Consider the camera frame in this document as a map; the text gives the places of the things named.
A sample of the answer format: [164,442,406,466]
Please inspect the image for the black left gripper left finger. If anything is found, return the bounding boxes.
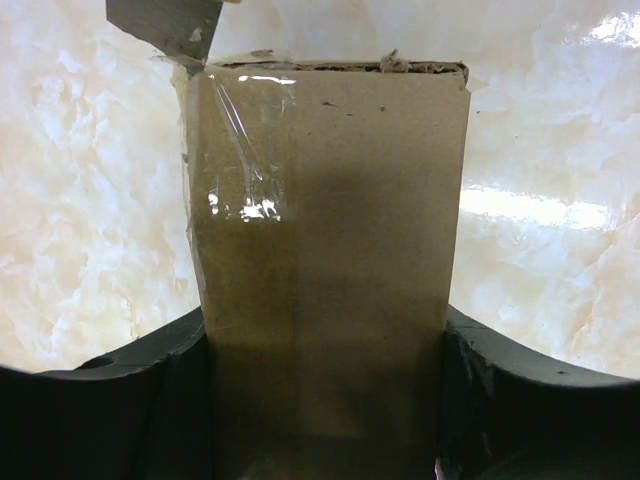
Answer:
[1,309,214,479]

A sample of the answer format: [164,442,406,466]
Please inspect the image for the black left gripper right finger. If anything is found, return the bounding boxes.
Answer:
[436,308,639,480]

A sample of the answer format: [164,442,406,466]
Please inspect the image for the brown cardboard express box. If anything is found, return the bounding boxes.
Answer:
[174,51,470,479]

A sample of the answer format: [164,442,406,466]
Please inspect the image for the yellow utility knife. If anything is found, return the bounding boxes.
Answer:
[105,0,231,66]

